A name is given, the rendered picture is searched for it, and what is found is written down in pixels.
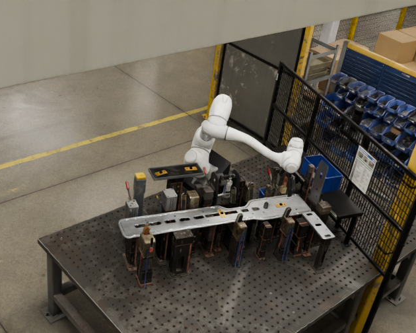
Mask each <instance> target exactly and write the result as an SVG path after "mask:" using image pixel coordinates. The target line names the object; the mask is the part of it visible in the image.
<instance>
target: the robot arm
mask: <svg viewBox="0 0 416 333"><path fill-rule="evenodd" d="M231 109H232V101H231V99H230V97H229V96H227V95H225V94H220V95H218V96H217V97H216V98H215V99H214V101H213V103H212V105H211V108H210V111H209V117H208V119H207V120H205V121H203V122H202V124H201V127H200V128H198V129H197V131H196V133H195V135H194V138H193V141H192V145H191V149H190V150H189V151H188V152H187V153H186V154H185V156H184V164H188V163H198V165H199V166H200V167H201V169H202V171H203V167H205V168H206V171H207V177H208V180H209V179H210V178H211V173H212V172H216V171H218V168H217V167H215V166H213V165H212V164H210V163H209V154H210V152H211V148H212V146H213V144H214V142H215V139H219V140H225V141H238V142H242V143H245V144H247V145H249V146H250V147H252V148H253V149H255V150H256V151H257V152H259V153H261V154H262V155H263V156H265V157H267V158H268V159H270V160H272V161H275V162H276V163H278V164H279V165H280V167H283V169H282V170H281V171H280V173H279V177H280V178H279V183H278V186H282V184H283V179H284V176H285V175H286V176H287V178H288V180H289V185H290V188H289V192H288V195H287V197H291V196H292V192H293V190H296V189H295V178H296V176H293V173H294V172H296V171H297V170H298V169H299V167H300V164H301V156H302V152H303V147H304V145H303V140H301V139H300V138H298V137H293V138H292V139H291V140H290V141H289V144H288V147H287V151H284V152H282V153H275V152H273V151H271V150H269V149H268V148H267V147H265V146H264V145H262V144H261V143H260V142H259V141H257V140H256V139H254V138H253V137H251V136H249V135H247V134H245V133H243V132H241V131H238V130H236V129H234V128H232V127H229V126H227V125H226V123H227V121H228V119H229V116H230V112H231ZM203 172H204V171H203ZM191 177H193V178H194V179H193V180H192V182H191V183H192V184H193V185H194V184H195V183H197V182H198V181H199V182H200V183H201V184H202V185H203V186H205V185H206V183H207V179H206V176H205V174H204V175H201V176H191Z"/></svg>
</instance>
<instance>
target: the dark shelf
mask: <svg viewBox="0 0 416 333"><path fill-rule="evenodd" d="M284 151H287V150H280V151H279V152H278V153H282V152H284ZM306 156H308V155H307V154H306V153H305V152H304V151H303V152H302V156H301V164H300V167H299V169H298V170H297V171H296V174H297V175H298V176H299V177H300V178H301V179H302V181H303V182H304V178H306V176H305V175H304V174H303V173H302V172H301V169H302V164H303V161H304V157H306ZM322 193H323V196H322V200H321V202H322V201H327V202H328V203H329V204H330V205H331V213H332V214H333V215H334V216H335V217H336V218H337V219H346V218H350V217H358V216H362V215H363V212H362V211H361V209H360V208H359V207H358V206H357V205H356V204H355V203H354V202H353V201H352V200H351V199H350V198H349V197H348V196H347V195H346V194H345V193H344V192H343V191H342V190H341V188H340V187H339V189H338V190H335V191H330V192H322Z"/></svg>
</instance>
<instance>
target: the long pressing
mask: <svg viewBox="0 0 416 333"><path fill-rule="evenodd" d="M265 202H268V208H267V209H265V208H263V205H264V203H265ZM279 203H286V204H287V206H283V207H276V205H275V204H279ZM289 206H290V207H291V209H292V210H291V212H290V216H294V215H302V214H303V213H307V212H311V209H310V208H309V207H308V205H307V204H306V203H305V202H304V200H303V199H302V198H301V197H300V196H299V195H298V194H292V196H291V197H287V195H283V196H274V197H269V198H260V199H254V200H249V201H248V203H247V204H246V205H245V206H243V207H234V208H225V207H222V206H219V205H216V206H211V207H202V208H196V209H187V210H182V211H173V212H168V213H159V214H154V215H145V216H140V217H131V218H126V219H120V220H119V221H118V225H119V228H120V230H121V233H122V235H123V236H124V237H125V238H127V239H132V238H137V237H140V233H142V232H143V227H140V228H135V226H136V225H143V224H145V225H146V224H147V222H149V224H150V223H156V222H160V223H161V225H153V226H151V225H149V229H150V232H151V233H152V234H153V235H158V234H163V233H171V232H172V231H179V230H183V229H196V228H202V227H209V226H214V225H222V224H227V223H235V221H236V217H237V215H238V214H239V213H243V215H244V216H243V219H242V220H243V221H247V220H253V219H255V220H261V221H264V220H269V219H276V218H282V216H283V214H284V212H285V209H286V208H287V207H289ZM256 207H258V208H259V210H255V211H254V210H253V209H252V208H256ZM220 209H222V210H223V211H224V212H229V211H237V213H233V214H228V215H226V217H221V216H215V217H206V215H210V214H216V213H219V212H218V211H217V210H220ZM243 209H247V210H248V211H247V212H241V210H243ZM197 216H204V218H202V219H194V218H193V217H197ZM183 218H189V219H190V220H188V221H180V220H179V219H183ZM170 220H175V223H165V221H170Z"/></svg>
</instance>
